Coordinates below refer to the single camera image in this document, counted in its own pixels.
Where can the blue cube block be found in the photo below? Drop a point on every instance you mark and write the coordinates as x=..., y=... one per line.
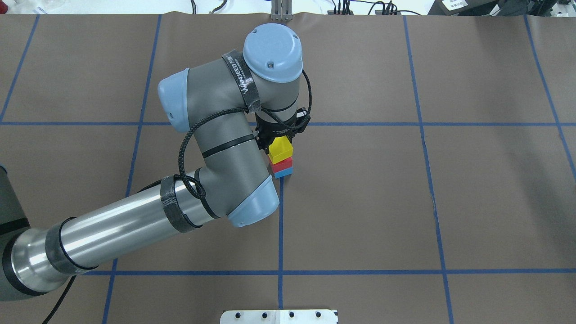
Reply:
x=284, y=172

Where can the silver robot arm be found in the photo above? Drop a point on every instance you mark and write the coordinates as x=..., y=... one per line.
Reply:
x=229, y=109

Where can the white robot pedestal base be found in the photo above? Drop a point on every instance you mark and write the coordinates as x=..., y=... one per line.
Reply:
x=293, y=316

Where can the aluminium frame post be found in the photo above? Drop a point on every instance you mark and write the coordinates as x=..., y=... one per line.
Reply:
x=281, y=10

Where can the yellow cube block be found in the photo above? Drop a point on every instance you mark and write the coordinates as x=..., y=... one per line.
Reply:
x=280, y=150

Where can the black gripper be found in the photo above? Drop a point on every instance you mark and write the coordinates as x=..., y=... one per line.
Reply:
x=273, y=131

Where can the red cube block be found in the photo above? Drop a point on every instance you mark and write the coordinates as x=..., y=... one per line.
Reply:
x=280, y=166

